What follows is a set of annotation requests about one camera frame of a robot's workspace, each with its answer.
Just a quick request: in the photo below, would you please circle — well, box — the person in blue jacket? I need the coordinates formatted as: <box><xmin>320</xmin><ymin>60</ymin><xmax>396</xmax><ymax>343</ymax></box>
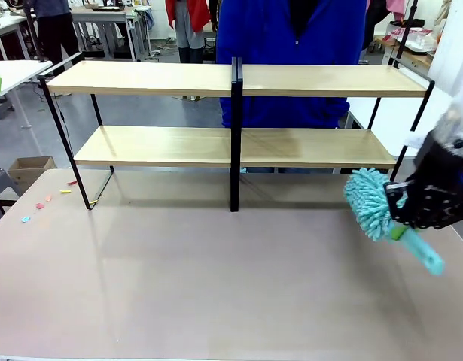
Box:
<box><xmin>215</xmin><ymin>0</ymin><xmax>367</xmax><ymax>174</ymax></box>

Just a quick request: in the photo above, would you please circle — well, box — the cardboard box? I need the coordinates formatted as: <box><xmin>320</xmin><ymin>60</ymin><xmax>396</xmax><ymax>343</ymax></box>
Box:
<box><xmin>7</xmin><ymin>156</ymin><xmax>58</xmax><ymax>193</ymax></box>

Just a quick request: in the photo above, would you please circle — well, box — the white side table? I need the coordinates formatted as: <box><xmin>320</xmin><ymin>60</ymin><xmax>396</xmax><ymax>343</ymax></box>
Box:
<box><xmin>0</xmin><ymin>59</ymin><xmax>54</xmax><ymax>131</ymax></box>

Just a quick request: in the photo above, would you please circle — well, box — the person in dark trousers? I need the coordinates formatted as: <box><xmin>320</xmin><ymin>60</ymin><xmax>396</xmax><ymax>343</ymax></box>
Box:
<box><xmin>23</xmin><ymin>0</ymin><xmax>81</xmax><ymax>62</ymax></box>

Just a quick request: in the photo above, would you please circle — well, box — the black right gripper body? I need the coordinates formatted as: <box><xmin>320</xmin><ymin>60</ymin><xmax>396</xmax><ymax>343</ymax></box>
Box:
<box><xmin>407</xmin><ymin>131</ymin><xmax>463</xmax><ymax>229</ymax></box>

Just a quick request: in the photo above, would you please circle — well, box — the teal microfibre duster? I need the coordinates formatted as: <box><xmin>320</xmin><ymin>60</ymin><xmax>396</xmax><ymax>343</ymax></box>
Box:
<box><xmin>343</xmin><ymin>167</ymin><xmax>446</xmax><ymax>278</ymax></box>

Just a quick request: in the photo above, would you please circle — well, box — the wooden workbench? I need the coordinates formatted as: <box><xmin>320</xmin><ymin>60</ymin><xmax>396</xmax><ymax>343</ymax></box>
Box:
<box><xmin>373</xmin><ymin>33</ymin><xmax>438</xmax><ymax>69</ymax></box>

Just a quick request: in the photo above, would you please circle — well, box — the grey workbench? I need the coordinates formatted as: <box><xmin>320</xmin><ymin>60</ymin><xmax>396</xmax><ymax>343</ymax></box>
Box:
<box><xmin>69</xmin><ymin>2</ymin><xmax>154</xmax><ymax>63</ymax></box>

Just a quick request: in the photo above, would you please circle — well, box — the wooden shelf unit black frame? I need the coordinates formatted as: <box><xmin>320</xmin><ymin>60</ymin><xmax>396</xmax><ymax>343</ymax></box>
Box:
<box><xmin>38</xmin><ymin>52</ymin><xmax>238</xmax><ymax>212</ymax></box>
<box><xmin>236</xmin><ymin>56</ymin><xmax>436</xmax><ymax>212</ymax></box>

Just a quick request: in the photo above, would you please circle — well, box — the black stand pole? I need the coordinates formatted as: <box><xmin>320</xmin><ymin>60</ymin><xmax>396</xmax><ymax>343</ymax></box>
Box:
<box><xmin>398</xmin><ymin>0</ymin><xmax>421</xmax><ymax>65</ymax></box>

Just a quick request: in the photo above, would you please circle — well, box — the clear plastic box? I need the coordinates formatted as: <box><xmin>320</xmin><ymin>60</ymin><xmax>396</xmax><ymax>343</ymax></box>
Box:
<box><xmin>404</xmin><ymin>28</ymin><xmax>439</xmax><ymax>52</ymax></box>

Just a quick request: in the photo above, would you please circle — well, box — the person in red jacket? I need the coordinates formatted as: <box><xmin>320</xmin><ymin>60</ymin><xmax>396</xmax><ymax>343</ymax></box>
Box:
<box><xmin>165</xmin><ymin>0</ymin><xmax>212</xmax><ymax>64</ymax></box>

